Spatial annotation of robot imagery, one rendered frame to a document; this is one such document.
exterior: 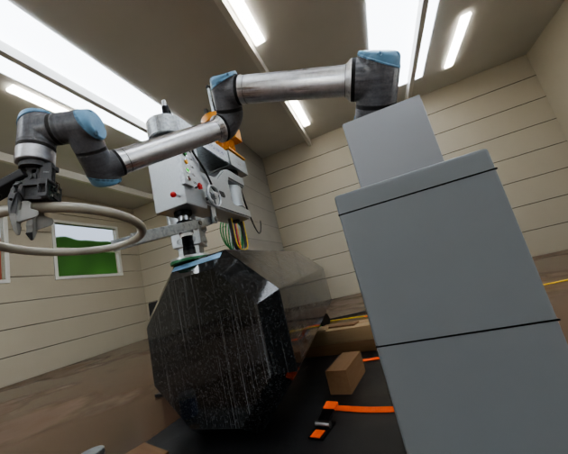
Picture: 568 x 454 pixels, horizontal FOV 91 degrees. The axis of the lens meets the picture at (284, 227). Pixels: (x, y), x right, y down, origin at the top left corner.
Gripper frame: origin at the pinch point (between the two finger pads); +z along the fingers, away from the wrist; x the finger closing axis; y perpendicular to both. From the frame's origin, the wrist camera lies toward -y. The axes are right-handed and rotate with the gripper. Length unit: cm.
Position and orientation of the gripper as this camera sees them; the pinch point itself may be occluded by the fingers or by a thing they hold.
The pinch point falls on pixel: (22, 233)
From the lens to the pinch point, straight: 101.1
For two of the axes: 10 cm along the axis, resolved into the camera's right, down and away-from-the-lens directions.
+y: 9.7, -1.3, 2.2
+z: 1.9, 9.4, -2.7
